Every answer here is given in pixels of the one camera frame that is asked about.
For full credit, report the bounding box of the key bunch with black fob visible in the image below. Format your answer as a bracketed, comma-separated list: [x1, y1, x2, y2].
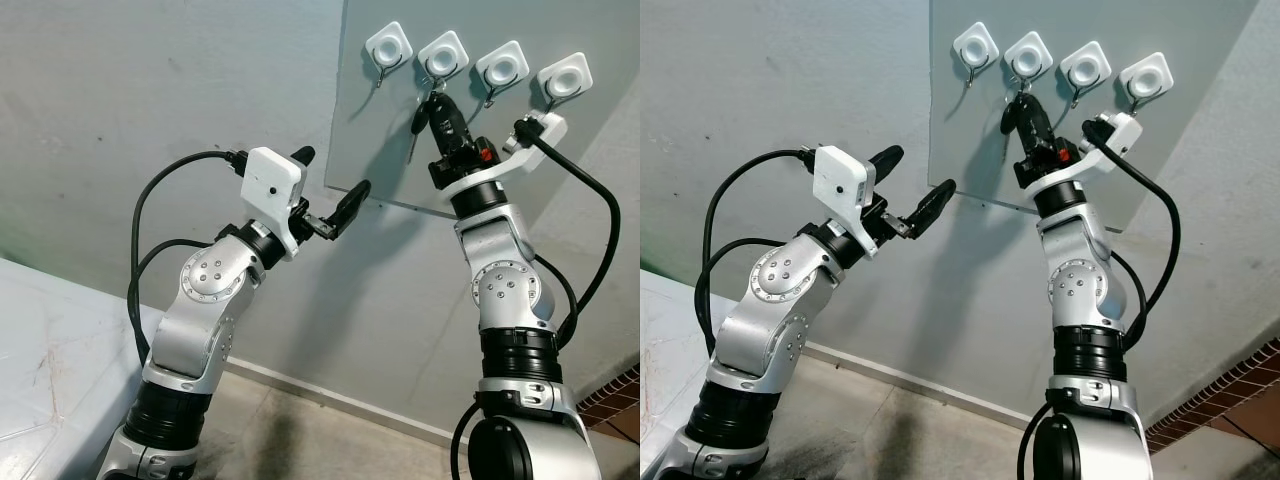
[999, 84, 1033, 163]
[406, 84, 449, 167]

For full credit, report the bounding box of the white baseboard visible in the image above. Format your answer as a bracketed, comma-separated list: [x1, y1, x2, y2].
[804, 342, 1033, 432]
[226, 357, 473, 447]

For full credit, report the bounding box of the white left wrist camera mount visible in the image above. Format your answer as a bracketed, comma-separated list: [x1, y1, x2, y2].
[811, 144, 879, 267]
[242, 146, 310, 262]

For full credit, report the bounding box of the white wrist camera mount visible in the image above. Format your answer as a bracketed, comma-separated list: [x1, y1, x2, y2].
[242, 146, 310, 262]
[1025, 111, 1144, 197]
[811, 144, 879, 267]
[440, 111, 570, 202]

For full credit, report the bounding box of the white square wall hook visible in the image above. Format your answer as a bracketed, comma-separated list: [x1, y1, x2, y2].
[473, 39, 531, 110]
[951, 21, 1000, 87]
[1002, 29, 1054, 97]
[1117, 51, 1175, 114]
[363, 21, 414, 90]
[1057, 39, 1113, 110]
[416, 29, 471, 97]
[536, 51, 594, 114]

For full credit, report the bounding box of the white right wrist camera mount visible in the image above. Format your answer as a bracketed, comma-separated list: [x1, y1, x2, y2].
[440, 111, 570, 202]
[1025, 111, 1144, 197]

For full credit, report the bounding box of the grey wall panel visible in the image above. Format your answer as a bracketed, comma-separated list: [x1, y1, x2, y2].
[927, 0, 1263, 234]
[325, 0, 641, 223]

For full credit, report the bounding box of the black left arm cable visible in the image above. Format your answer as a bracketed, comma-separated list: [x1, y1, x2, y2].
[694, 237, 793, 358]
[702, 148, 817, 301]
[129, 149, 249, 301]
[126, 237, 218, 367]

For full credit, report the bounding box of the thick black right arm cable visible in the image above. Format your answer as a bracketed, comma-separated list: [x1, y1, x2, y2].
[1081, 119, 1184, 352]
[514, 119, 624, 352]

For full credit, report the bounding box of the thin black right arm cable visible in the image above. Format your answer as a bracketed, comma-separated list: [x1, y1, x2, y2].
[530, 253, 582, 347]
[1108, 249, 1149, 333]

